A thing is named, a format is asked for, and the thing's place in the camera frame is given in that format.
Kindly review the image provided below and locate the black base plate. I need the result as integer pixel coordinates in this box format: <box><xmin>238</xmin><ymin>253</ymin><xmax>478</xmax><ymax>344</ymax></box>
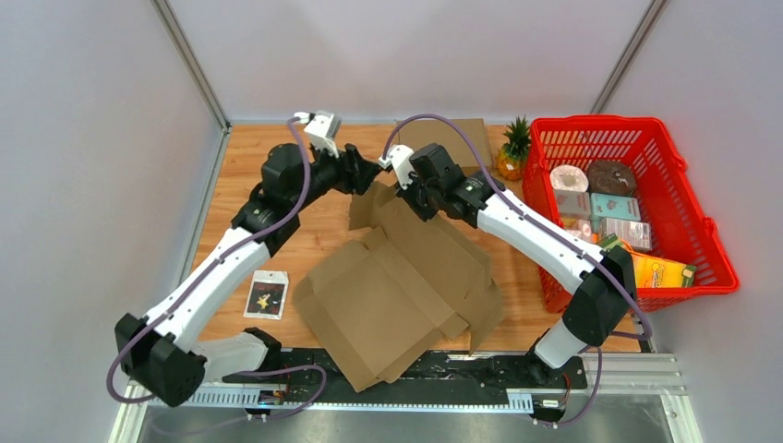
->
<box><xmin>223</xmin><ymin>348</ymin><xmax>588</xmax><ymax>421</ymax></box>

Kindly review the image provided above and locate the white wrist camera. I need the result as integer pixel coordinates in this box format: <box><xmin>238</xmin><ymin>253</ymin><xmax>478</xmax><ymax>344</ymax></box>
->
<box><xmin>379</xmin><ymin>144</ymin><xmax>415</xmax><ymax>189</ymax></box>
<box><xmin>293</xmin><ymin>110</ymin><xmax>343</xmax><ymax>159</ymax></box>

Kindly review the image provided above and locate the red plastic basket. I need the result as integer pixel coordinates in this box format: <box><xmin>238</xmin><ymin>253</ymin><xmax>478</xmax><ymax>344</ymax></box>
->
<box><xmin>522</xmin><ymin>114</ymin><xmax>740</xmax><ymax>313</ymax></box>

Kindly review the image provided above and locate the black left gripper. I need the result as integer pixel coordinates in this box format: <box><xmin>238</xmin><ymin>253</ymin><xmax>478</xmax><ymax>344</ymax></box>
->
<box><xmin>289</xmin><ymin>139</ymin><xmax>384</xmax><ymax>213</ymax></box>

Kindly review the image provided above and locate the green striped box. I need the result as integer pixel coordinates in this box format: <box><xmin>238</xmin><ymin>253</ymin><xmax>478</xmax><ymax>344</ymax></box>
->
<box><xmin>596</xmin><ymin>233</ymin><xmax>626</xmax><ymax>252</ymax></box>

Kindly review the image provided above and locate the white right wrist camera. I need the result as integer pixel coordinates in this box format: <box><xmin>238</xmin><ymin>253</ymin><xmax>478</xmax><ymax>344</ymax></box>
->
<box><xmin>379</xmin><ymin>144</ymin><xmax>415</xmax><ymax>189</ymax></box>

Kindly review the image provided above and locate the grey slotted cable duct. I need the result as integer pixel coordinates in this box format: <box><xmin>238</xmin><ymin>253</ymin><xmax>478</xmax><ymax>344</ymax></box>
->
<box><xmin>182</xmin><ymin>387</ymin><xmax>534</xmax><ymax>414</ymax></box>

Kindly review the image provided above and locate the brown cardboard box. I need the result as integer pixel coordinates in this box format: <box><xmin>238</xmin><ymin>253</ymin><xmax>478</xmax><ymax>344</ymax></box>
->
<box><xmin>392</xmin><ymin>118</ymin><xmax>493</xmax><ymax>176</ymax></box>

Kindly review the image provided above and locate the grey patterned carton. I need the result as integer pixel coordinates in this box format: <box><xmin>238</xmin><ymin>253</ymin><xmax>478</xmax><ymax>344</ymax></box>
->
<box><xmin>598</xmin><ymin>218</ymin><xmax>652</xmax><ymax>253</ymax></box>

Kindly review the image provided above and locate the brown chocolate donut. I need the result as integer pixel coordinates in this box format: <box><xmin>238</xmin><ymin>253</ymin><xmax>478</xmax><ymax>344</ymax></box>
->
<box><xmin>586</xmin><ymin>160</ymin><xmax>637</xmax><ymax>197</ymax></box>

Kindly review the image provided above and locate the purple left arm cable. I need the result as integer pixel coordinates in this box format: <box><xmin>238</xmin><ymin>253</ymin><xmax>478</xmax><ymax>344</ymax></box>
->
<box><xmin>106</xmin><ymin>117</ymin><xmax>329</xmax><ymax>423</ymax></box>

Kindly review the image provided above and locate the black star packet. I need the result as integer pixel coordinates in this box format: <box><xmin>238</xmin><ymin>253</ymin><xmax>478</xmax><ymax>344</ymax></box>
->
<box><xmin>243</xmin><ymin>269</ymin><xmax>289</xmax><ymax>320</ymax></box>

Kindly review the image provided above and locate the pink grey small carton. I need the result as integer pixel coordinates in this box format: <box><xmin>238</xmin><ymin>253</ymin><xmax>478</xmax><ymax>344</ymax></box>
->
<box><xmin>554</xmin><ymin>189</ymin><xmax>592</xmax><ymax>220</ymax></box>

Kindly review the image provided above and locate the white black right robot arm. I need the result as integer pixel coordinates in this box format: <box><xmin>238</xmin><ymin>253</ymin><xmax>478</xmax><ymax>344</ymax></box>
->
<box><xmin>379</xmin><ymin>143</ymin><xmax>636</xmax><ymax>387</ymax></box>

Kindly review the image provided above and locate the teal small carton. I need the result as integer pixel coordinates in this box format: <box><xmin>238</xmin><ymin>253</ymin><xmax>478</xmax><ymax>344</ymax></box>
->
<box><xmin>589</xmin><ymin>193</ymin><xmax>641</xmax><ymax>222</ymax></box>

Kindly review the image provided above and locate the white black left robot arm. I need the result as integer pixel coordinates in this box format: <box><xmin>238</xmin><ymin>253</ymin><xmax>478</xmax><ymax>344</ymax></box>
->
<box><xmin>106</xmin><ymin>143</ymin><xmax>391</xmax><ymax>407</ymax></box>

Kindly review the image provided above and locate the small pineapple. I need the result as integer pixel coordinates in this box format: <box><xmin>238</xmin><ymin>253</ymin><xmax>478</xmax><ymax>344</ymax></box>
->
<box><xmin>495</xmin><ymin>116</ymin><xmax>532</xmax><ymax>181</ymax></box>

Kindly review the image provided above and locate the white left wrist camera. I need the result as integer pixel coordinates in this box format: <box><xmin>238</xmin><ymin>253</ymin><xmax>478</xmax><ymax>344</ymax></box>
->
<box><xmin>293</xmin><ymin>110</ymin><xmax>343</xmax><ymax>159</ymax></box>

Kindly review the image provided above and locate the yellow orange snack box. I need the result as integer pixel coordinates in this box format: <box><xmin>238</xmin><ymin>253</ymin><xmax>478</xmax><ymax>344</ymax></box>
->
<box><xmin>631</xmin><ymin>252</ymin><xmax>696</xmax><ymax>288</ymax></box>

